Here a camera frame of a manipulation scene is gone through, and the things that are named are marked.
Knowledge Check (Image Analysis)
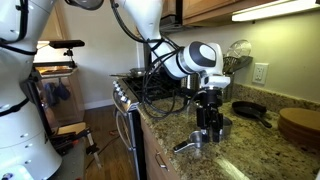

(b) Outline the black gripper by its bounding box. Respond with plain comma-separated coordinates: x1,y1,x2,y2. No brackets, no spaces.
196,88,224,144

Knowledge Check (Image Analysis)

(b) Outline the small steel measuring cup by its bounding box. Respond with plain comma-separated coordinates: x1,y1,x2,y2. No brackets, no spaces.
173,130,206,154

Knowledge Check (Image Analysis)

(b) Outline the small steel utensil holder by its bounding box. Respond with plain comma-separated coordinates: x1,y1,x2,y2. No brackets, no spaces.
222,71,236,103

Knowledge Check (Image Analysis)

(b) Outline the black cast iron pan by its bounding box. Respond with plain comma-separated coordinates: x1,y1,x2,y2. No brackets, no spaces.
232,100,274,129

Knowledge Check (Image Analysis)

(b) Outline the large steel utensil holder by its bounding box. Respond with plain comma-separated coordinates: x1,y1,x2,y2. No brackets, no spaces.
181,73,201,93

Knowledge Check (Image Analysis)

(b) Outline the white drawer cabinet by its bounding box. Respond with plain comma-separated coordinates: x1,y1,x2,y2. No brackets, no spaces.
139,114,183,180

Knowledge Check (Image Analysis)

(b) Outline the round wooden board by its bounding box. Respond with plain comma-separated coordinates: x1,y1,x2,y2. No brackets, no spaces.
278,123,320,151
279,107,320,133

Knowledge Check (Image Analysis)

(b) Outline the stainless steel gas stove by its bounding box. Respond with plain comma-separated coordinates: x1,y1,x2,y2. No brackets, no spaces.
111,68,188,180

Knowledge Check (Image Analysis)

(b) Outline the silver frying pan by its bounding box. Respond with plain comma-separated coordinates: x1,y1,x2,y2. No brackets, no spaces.
109,67,148,79

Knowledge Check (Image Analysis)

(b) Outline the black bar clamp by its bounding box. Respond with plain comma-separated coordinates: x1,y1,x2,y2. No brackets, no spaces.
84,128,103,170

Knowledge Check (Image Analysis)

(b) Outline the dark range hood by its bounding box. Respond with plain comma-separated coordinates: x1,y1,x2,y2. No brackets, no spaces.
159,13,184,33

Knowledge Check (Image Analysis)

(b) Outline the wooden upper cabinet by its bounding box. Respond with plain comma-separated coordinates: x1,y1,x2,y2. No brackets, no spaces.
159,0,320,27

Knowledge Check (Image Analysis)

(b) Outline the light wooden board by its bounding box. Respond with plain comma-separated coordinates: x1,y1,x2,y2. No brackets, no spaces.
56,122,87,135

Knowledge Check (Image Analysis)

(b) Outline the under-cabinet light strip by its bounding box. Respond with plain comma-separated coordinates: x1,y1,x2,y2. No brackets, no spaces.
231,0,320,23

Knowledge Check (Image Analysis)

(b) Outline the metal baking tray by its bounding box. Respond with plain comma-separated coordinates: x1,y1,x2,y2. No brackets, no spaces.
36,65,74,75

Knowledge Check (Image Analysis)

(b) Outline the steel drawer handle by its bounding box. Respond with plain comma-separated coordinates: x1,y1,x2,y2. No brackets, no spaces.
154,151,169,172

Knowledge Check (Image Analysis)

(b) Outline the wire skimmer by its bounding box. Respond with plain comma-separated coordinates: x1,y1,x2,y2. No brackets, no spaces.
222,56,235,75

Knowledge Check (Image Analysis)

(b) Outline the white wall outlet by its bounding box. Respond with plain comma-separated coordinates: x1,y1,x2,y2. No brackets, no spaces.
252,62,270,85

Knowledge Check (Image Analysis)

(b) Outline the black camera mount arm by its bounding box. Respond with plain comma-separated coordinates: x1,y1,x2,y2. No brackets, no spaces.
31,48,77,69

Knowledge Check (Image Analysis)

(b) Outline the black stereo camera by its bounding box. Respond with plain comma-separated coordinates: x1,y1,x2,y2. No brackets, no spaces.
49,39,86,50

